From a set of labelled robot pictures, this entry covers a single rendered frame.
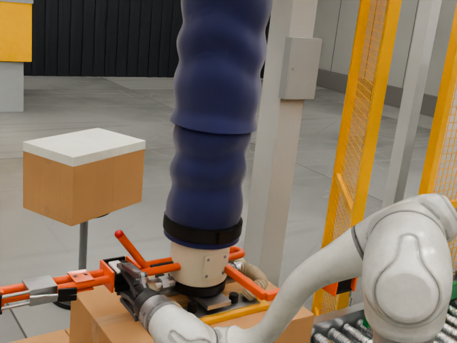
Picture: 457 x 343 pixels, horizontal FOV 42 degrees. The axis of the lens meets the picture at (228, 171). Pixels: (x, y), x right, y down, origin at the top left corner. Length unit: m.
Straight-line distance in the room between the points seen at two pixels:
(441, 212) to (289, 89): 1.93
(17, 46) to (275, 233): 6.31
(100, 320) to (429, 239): 0.98
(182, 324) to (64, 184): 2.16
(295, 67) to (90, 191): 1.35
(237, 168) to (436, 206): 0.63
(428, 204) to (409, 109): 4.07
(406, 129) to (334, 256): 4.07
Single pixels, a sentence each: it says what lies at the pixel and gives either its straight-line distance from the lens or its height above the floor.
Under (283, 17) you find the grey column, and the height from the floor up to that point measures 1.85.
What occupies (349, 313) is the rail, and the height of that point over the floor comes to 0.59.
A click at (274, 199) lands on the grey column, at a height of 0.93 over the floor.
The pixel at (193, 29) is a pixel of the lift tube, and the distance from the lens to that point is 1.52.
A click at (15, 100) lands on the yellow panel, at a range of 9.12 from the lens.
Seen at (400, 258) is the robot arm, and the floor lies 1.59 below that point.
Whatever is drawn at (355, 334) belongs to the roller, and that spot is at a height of 0.54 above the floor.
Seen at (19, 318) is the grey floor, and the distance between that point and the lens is 3.82.
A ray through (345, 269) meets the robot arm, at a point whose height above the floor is 1.46.
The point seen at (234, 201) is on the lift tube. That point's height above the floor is 1.41.
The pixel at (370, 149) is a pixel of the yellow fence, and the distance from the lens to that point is 2.73.
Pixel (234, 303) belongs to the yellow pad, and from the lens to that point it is 1.77.
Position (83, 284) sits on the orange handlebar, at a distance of 1.58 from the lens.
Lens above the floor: 1.94
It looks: 17 degrees down
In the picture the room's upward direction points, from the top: 6 degrees clockwise
